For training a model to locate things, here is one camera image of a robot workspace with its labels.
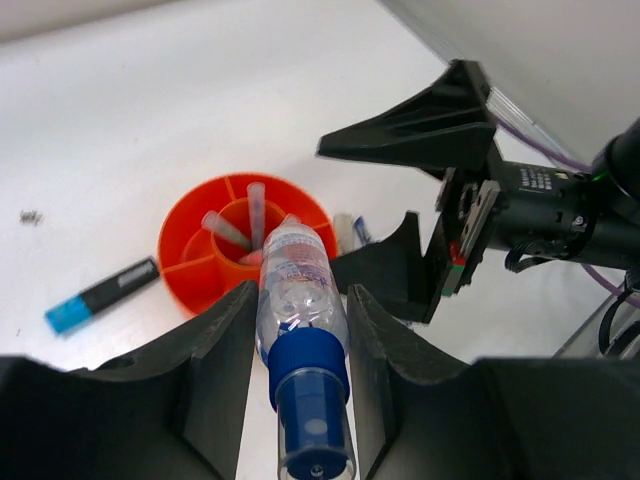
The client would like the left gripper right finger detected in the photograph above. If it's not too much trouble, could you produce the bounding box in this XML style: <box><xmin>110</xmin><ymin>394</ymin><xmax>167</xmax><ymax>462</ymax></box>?
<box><xmin>348</xmin><ymin>285</ymin><xmax>639</xmax><ymax>479</ymax></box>

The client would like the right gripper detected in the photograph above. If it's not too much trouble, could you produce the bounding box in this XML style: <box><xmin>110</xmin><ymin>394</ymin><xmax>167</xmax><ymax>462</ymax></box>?
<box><xmin>316</xmin><ymin>59</ymin><xmax>597</xmax><ymax>324</ymax></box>

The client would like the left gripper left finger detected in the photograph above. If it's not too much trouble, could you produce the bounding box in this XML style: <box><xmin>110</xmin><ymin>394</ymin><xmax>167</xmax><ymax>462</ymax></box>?
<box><xmin>1</xmin><ymin>281</ymin><xmax>258</xmax><ymax>479</ymax></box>

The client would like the clear bottle blue cap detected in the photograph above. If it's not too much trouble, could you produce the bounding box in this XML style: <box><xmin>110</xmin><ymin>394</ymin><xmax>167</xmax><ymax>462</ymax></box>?
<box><xmin>255</xmin><ymin>223</ymin><xmax>357</xmax><ymax>479</ymax></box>

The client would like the slim pink orange marker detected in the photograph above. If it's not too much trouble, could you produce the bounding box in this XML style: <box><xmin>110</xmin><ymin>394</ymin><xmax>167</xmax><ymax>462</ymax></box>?
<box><xmin>238</xmin><ymin>250</ymin><xmax>263</xmax><ymax>267</ymax></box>

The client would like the clear green pen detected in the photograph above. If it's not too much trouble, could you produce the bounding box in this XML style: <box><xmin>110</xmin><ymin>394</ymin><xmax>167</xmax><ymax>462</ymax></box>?
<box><xmin>201</xmin><ymin>210</ymin><xmax>252</xmax><ymax>251</ymax></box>

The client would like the slim yellow marker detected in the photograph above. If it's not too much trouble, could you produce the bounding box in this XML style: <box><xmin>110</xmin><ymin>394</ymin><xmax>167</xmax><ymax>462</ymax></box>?
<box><xmin>282</xmin><ymin>214</ymin><xmax>301</xmax><ymax>226</ymax></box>

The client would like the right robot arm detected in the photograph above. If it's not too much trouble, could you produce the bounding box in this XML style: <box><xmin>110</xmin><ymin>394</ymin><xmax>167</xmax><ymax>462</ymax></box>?
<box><xmin>317</xmin><ymin>60</ymin><xmax>639</xmax><ymax>323</ymax></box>

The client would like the blue ballpoint pen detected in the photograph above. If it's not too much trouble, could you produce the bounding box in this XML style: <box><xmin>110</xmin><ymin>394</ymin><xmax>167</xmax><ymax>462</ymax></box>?
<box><xmin>353</xmin><ymin>216</ymin><xmax>374</xmax><ymax>246</ymax></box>

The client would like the white eraser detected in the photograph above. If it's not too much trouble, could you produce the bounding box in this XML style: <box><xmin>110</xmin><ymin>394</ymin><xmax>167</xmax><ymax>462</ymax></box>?
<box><xmin>332</xmin><ymin>213</ymin><xmax>355</xmax><ymax>255</ymax></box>

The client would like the orange round compartment organizer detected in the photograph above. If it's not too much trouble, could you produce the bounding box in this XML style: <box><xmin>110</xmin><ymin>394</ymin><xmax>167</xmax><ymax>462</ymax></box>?
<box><xmin>157</xmin><ymin>172</ymin><xmax>338</xmax><ymax>318</ymax></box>

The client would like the blue cap black highlighter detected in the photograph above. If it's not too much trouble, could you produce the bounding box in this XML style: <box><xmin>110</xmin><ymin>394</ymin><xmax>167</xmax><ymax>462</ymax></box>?
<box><xmin>44</xmin><ymin>257</ymin><xmax>160</xmax><ymax>335</ymax></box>

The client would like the right aluminium rail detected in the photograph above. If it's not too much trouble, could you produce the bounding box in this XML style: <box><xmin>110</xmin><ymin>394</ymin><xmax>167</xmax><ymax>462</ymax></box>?
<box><xmin>384</xmin><ymin>1</ymin><xmax>639</xmax><ymax>161</ymax></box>

